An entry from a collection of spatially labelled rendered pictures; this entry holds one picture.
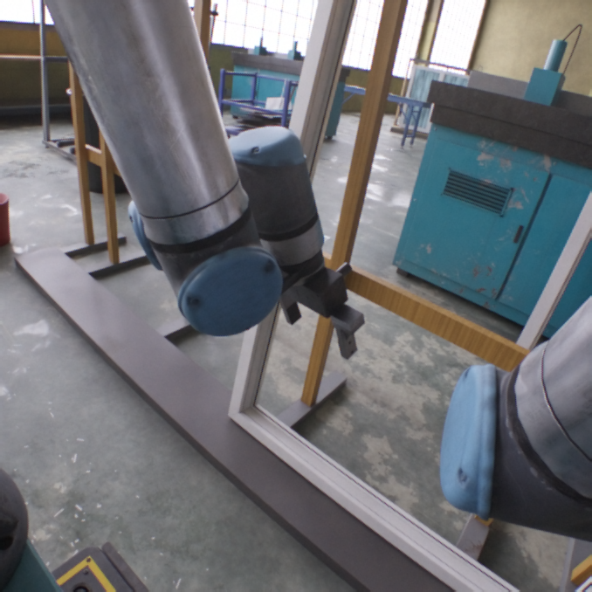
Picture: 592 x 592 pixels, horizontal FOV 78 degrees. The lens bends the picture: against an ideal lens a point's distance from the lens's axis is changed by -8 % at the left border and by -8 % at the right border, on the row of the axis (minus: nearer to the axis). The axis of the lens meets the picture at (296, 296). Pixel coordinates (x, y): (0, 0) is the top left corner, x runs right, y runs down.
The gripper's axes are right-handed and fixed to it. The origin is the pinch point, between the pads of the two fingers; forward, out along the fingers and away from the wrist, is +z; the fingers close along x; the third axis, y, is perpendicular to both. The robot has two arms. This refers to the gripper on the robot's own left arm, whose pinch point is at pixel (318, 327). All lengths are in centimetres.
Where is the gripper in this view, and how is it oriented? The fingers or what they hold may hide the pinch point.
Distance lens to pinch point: 68.3
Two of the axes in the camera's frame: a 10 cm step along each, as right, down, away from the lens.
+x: -6.7, -3.7, 6.4
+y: 7.0, -5.9, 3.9
